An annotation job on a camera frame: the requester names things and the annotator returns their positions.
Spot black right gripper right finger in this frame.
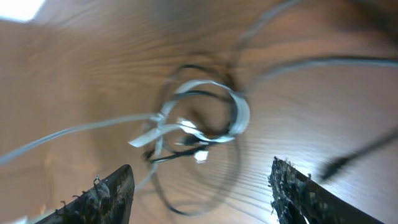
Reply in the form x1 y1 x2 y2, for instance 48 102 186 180
268 157 382 224

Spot white usb cable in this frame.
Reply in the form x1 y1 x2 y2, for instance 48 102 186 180
0 79 251 192

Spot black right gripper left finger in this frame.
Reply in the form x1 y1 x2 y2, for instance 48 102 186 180
36 164 135 224

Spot black usb cable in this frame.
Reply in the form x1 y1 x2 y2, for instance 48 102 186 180
142 0 398 217

